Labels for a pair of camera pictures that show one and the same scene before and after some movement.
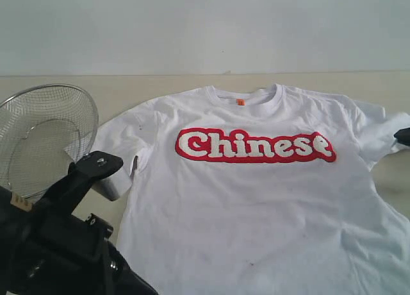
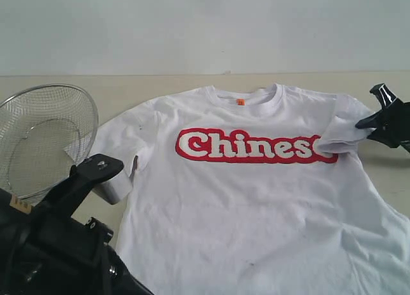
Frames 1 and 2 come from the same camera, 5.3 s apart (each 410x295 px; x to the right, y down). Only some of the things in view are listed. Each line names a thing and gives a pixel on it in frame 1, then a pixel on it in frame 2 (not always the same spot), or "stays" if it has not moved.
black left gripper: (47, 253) stays
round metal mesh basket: (43, 129) stays
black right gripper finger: (403, 136) -> (384, 93)
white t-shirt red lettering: (261, 191) stays
